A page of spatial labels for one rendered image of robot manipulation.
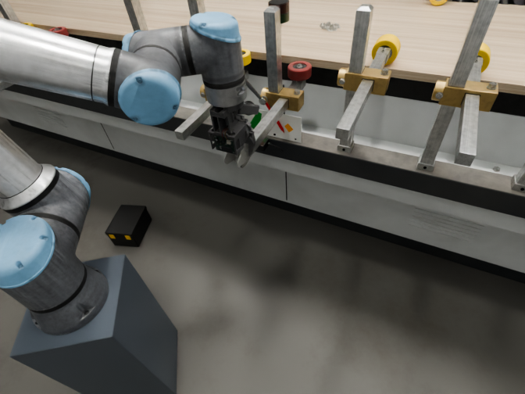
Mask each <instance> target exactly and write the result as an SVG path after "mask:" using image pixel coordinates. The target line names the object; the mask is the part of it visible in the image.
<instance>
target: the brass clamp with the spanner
mask: <svg viewBox="0 0 525 394"><path fill-rule="evenodd" d="M294 92H295V89H291V88H282V89H281V90H280V92H279V93H275V92H270V91H269V89H268V88H266V87H264V88H263V89H262V92H261V96H263V95H264V96H266V97H267V98H268V104H269V105H270V106H271V107H273V105H274V104H275V103H276V102H277V100H278V99H279V98H283V99H288V108H287V110H291V111H295V112H298V111H299V110H300V109H301V108H302V106H303V105H304V91H302V90H300V95H294Z"/></svg>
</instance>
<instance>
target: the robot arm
mask: <svg viewBox="0 0 525 394"><path fill-rule="evenodd" d="M189 24H190V25H184V26H177V27H166V28H160V29H154V30H136V31H134V32H133V33H129V34H126V35H125V36H124V37H123V40H122V44H123V46H122V49H118V48H108V47H105V46H101V45H96V44H93V43H90V42H87V41H82V40H79V39H76V38H72V37H68V36H65V35H62V34H57V33H54V32H51V31H48V30H42V29H40V28H36V27H32V26H28V25H26V24H22V23H17V22H14V21H11V20H6V19H3V18H0V81H4V82H8V83H12V84H18V85H22V86H26V87H30V88H36V89H40V90H44V91H50V92H55V93H58V94H62V95H68V96H72V97H76V98H80V99H87V100H90V101H94V102H100V103H104V104H105V105H107V106H112V107H115V108H119V109H122V110H123V112H124V113H125V114H126V115H127V116H128V117H129V118H130V119H132V120H133V121H135V122H137V123H139V124H144V125H149V126H153V125H159V124H164V123H165V122H167V121H168V120H170V119H171V118H172V117H173V116H174V115H175V114H176V112H177V110H178V108H179V105H180V100H181V96H182V91H181V87H180V79H181V77H186V76H192V75H199V74H201V75H202V80H203V84H204V88H205V94H206V98H207V101H208V103H209V104H210V105H212V106H213V107H212V108H211V110H210V111H209V112H210V116H211V121H212V128H211V129H210V130H209V131H208V132H209V139H210V142H211V146H212V149H214V148H215V147H216V150H220V151H223V152H226V153H227V154H226V156H225V158H224V162H225V164H228V163H230V162H232V161H235V162H236V164H237V167H241V168H243V167H245V165H246V164H247V163H248V161H249V159H250V157H251V154H252V152H253V150H254V148H255V135H254V133H255V132H254V131H253V130H252V127H251V124H250V123H249V122H248V119H245V116H243V115H239V114H245V115H247V116H250V115H257V114H258V113H259V105H256V104H255V103H253V102H251V101H246V102H244V100H245V99H246V97H247V88H246V82H245V70H244V63H243V56H242V49H241V35H240V31H239V26H238V21H237V20H236V19H235V17H233V16H232V15H230V14H228V13H222V12H204V13H198V14H195V15H193V16H192V17H191V18H190V20H189ZM212 134H213V137H214V143H213V141H212V138H211V136H212ZM90 203H91V189H90V186H89V184H88V183H87V182H86V181H85V180H84V178H83V177H82V176H80V175H79V174H78V173H76V172H74V171H72V170H69V169H66V168H63V167H62V168H58V167H54V166H53V165H51V164H39V163H37V162H36V161H35V160H34V159H32V158H31V157H30V156H29V155H28V154H27V153H26V152H25V151H23V150H22V149H21V148H20V147H19V146H18V145H17V144H16V143H15V142H14V141H13V140H12V139H11V138H10V137H8V136H7V135H6V134H5V133H4V132H3V131H2V130H1V129H0V208H1V209H3V210H4V211H6V212H7V213H8V214H10V215H11V216H13V218H10V219H8V220H6V223H5V224H0V289H1V290H2V291H4V292H5V293H7V294H8V295H10V296H11V297H13V298H14V299H15V300H16V301H18V302H19V303H21V304H22V305H24V306H25V307H26V308H27V309H29V311H30V315H31V318H32V321H33V322H34V324H35V325H36V327H37V328H39V329H40V330H42V331H43V332H44V333H46V334H49V335H66V334H69V333H71V332H74V331H76V330H78V329H80V328H82V327H83V326H85V325H86V324H88V323H89V322H90V321H92V320H93V319H94V318H95V317H96V316H97V314H98V313H99V312H100V310H101V309H102V307H103V306H104V304H105V301H106V300H107V297H108V294H109V284H108V281H107V279H106V277H105V276H104V274H103V273H102V272H101V271H100V270H98V269H97V268H95V267H91V266H88V265H86V264H83V263H82V262H81V261H80V260H79V259H78V258H77V256H76V249H77V245H78V242H79V239H80V234H81V232H82V228H83V226H84V221H85V218H86V215H87V212H88V209H89V206H90Z"/></svg>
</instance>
